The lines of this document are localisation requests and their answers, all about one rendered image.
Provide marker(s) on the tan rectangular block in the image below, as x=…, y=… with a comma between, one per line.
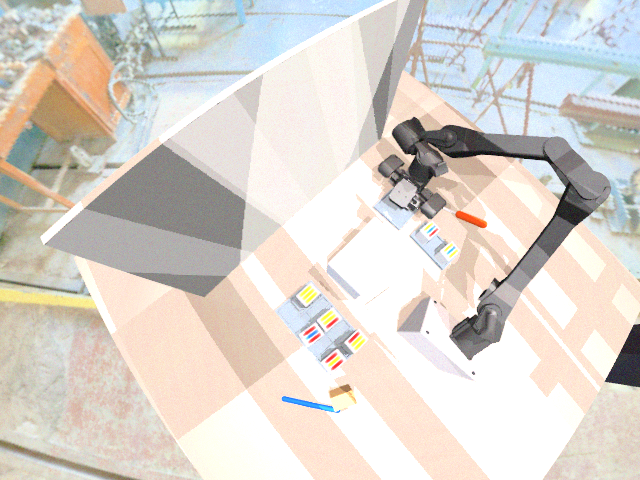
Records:
x=342, y=397

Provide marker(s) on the blue flat bar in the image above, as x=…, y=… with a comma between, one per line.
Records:
x=308, y=404

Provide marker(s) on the orange-handled screwdriver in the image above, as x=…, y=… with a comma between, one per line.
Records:
x=469, y=218

